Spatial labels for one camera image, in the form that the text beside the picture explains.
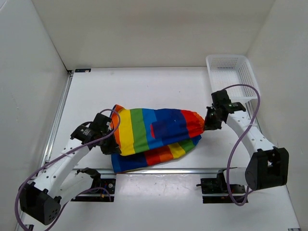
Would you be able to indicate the white plastic basket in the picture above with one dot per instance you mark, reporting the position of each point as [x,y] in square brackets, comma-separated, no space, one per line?
[232,70]

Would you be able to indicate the aluminium rail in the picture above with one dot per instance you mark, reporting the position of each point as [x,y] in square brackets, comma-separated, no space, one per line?
[162,171]
[57,119]

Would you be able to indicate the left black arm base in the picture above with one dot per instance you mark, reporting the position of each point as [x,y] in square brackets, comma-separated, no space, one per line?
[102,189]

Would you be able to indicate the small dark corner label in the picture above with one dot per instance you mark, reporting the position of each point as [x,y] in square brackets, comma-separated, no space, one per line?
[82,70]

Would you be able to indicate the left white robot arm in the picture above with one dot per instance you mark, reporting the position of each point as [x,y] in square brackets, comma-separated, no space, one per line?
[46,192]

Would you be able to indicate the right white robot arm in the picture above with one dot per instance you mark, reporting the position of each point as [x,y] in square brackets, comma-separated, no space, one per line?
[268,165]

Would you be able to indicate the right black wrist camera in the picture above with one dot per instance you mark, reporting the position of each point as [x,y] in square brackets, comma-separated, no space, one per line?
[220,98]

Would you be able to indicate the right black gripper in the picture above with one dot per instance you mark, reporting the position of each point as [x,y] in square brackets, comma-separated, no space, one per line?
[209,125]

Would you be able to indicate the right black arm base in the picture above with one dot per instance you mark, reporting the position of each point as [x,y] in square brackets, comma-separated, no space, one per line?
[214,189]

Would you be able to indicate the aluminium front rail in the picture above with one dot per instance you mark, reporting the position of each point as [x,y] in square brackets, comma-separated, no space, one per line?
[162,171]

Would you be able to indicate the rainbow striped shorts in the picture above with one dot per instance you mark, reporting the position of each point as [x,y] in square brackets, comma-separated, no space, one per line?
[148,137]

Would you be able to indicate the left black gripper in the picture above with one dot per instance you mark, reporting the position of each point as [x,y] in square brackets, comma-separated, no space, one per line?
[113,148]

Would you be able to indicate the aluminium left side rail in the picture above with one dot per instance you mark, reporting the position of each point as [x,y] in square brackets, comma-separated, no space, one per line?
[57,119]

